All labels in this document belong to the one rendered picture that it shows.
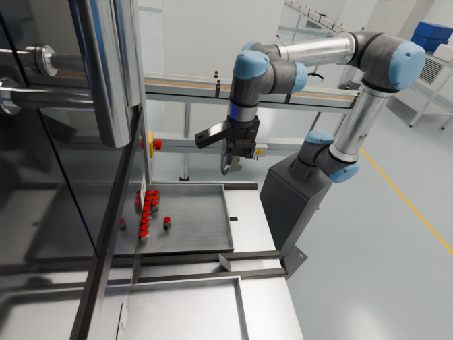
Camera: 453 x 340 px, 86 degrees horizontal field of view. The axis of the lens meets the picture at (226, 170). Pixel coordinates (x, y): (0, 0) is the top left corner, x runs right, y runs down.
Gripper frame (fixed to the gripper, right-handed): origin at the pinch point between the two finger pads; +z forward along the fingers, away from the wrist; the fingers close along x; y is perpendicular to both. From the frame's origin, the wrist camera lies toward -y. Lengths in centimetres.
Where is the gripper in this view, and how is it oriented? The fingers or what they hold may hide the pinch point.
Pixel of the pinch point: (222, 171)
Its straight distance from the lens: 76.0
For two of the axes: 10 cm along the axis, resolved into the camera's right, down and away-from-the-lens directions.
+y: 9.8, 0.2, 2.0
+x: -1.4, -6.8, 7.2
